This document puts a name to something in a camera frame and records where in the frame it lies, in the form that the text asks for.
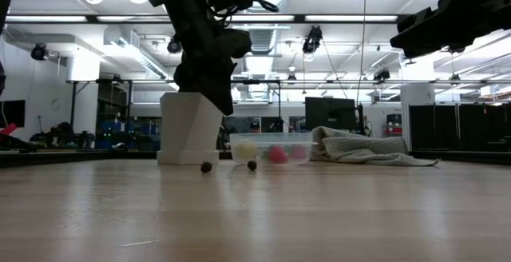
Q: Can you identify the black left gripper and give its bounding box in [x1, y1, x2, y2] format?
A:
[167, 10, 240, 117]

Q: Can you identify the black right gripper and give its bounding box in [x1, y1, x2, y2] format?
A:
[389, 0, 511, 60]

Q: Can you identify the yellow lemon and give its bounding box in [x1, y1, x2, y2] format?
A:
[235, 139, 259, 162]

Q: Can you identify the clear plastic tupperware container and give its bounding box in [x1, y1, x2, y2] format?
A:
[229, 132, 319, 165]

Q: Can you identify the red strawberry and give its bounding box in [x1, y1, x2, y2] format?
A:
[267, 145, 289, 165]
[289, 145, 308, 160]

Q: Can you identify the white faceted plant pot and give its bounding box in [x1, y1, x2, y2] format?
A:
[156, 91, 224, 166]

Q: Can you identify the white square column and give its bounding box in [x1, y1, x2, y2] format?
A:
[400, 82, 437, 151]

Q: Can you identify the black shelving rack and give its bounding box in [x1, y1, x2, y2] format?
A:
[97, 78, 134, 151]

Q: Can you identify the red tool cabinet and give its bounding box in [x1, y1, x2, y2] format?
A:
[385, 113, 404, 137]

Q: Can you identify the black room divider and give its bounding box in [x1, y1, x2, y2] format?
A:
[408, 102, 511, 153]

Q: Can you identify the black overhead rig beam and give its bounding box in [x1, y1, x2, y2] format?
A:
[3, 13, 400, 26]

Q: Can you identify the black monitor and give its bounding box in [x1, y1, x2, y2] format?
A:
[304, 96, 357, 133]

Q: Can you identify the grey crumpled towel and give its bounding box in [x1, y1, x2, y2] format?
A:
[310, 125, 440, 167]

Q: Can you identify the black background rig frame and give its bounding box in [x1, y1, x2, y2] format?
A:
[220, 78, 283, 151]

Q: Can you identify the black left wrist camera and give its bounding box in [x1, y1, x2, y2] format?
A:
[222, 27, 253, 60]

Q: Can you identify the thin hanging cable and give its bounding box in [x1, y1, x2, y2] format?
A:
[355, 0, 367, 105]

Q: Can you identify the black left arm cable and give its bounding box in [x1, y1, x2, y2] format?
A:
[223, 0, 280, 19]

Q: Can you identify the black wall screen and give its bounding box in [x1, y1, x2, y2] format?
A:
[0, 99, 26, 129]

